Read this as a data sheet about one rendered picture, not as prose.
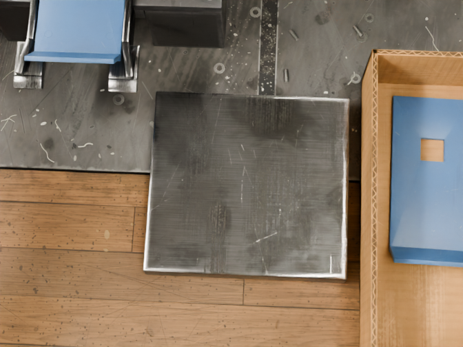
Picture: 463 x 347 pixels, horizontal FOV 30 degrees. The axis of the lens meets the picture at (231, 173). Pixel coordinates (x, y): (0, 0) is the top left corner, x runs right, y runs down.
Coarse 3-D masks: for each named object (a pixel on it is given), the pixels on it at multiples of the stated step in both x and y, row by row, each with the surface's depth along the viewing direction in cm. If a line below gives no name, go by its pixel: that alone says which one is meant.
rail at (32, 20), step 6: (36, 0) 71; (30, 6) 71; (36, 6) 71; (30, 12) 71; (36, 12) 71; (30, 18) 70; (36, 18) 71; (30, 24) 70; (36, 24) 71; (30, 30) 70; (30, 36) 70
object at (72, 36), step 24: (48, 0) 71; (72, 0) 71; (96, 0) 71; (120, 0) 71; (48, 24) 70; (72, 24) 70; (96, 24) 70; (120, 24) 70; (48, 48) 70; (72, 48) 70; (96, 48) 70; (120, 48) 70
